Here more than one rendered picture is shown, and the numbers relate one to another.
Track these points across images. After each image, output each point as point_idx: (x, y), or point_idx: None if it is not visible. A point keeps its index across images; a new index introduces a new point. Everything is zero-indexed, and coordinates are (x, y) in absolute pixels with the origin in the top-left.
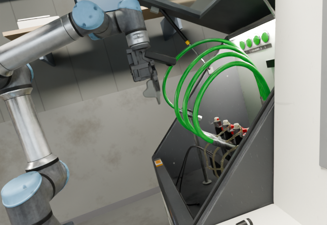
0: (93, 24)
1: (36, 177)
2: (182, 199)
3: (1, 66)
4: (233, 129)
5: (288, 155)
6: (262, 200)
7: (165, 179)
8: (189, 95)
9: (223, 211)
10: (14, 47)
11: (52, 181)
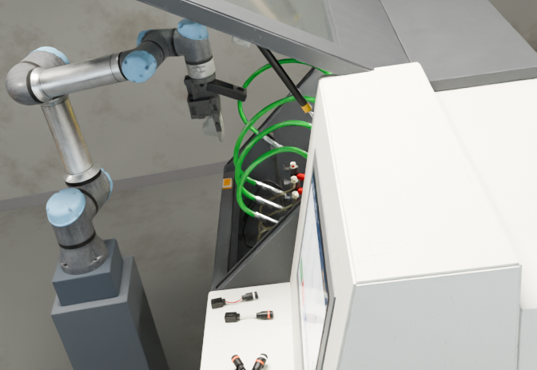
0: (143, 81)
1: (80, 199)
2: (228, 251)
3: (46, 96)
4: (290, 197)
5: (296, 255)
6: (280, 278)
7: (224, 216)
8: (288, 94)
9: (243, 280)
10: (61, 82)
11: (94, 200)
